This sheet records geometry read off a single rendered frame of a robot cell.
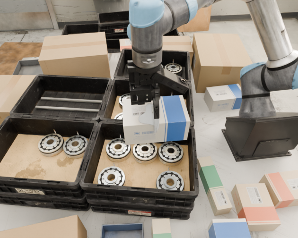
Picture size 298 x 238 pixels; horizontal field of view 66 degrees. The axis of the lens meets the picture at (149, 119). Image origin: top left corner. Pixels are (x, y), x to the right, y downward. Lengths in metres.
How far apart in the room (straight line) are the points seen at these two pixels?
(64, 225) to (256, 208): 0.69
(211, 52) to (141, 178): 0.92
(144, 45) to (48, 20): 3.60
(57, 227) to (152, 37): 0.65
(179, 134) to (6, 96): 0.95
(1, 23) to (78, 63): 2.96
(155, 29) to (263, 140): 0.76
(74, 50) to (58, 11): 2.52
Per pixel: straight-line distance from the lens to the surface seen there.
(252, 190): 1.04
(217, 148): 1.20
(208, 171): 1.04
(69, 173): 0.98
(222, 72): 1.41
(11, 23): 4.31
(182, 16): 0.59
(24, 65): 1.90
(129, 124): 0.67
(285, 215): 1.14
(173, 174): 0.89
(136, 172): 0.93
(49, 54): 1.55
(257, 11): 0.94
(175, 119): 0.69
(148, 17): 0.51
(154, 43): 0.54
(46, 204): 1.05
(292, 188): 1.12
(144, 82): 0.62
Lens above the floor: 1.63
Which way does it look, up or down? 46 degrees down
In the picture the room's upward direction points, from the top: straight up
